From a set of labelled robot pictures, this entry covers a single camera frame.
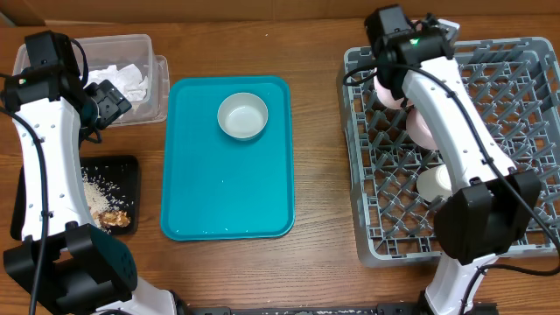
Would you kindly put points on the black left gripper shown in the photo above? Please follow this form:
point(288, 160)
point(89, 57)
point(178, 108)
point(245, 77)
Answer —
point(113, 101)

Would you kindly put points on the brown food scraps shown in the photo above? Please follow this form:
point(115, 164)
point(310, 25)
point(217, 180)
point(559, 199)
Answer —
point(112, 218)

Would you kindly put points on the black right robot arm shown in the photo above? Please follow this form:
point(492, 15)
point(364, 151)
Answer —
point(491, 202)

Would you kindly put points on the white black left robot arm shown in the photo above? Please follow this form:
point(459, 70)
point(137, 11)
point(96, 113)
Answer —
point(66, 263)

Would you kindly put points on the grey saucer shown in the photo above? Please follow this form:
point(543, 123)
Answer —
point(243, 116)

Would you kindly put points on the large white napkin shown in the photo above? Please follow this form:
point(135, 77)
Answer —
point(128, 80)

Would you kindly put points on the black plastic tray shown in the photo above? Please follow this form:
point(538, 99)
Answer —
point(121, 175)

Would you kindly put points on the white rice pile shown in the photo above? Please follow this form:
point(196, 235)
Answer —
point(99, 198)

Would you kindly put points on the large pink plate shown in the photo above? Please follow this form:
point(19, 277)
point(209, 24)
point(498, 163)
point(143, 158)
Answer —
point(385, 97)

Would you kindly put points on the teal plastic tray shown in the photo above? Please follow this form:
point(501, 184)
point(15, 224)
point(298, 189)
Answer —
point(216, 187)

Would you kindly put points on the brown cardboard backdrop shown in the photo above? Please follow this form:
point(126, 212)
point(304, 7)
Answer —
point(45, 12)

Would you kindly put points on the grey plastic dish rack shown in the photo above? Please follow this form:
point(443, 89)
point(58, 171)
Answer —
point(514, 84)

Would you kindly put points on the white ceramic cup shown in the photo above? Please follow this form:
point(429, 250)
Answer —
point(433, 183)

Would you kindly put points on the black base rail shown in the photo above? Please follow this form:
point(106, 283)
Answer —
point(401, 308)

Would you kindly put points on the clear plastic bin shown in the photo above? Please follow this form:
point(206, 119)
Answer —
point(144, 65)

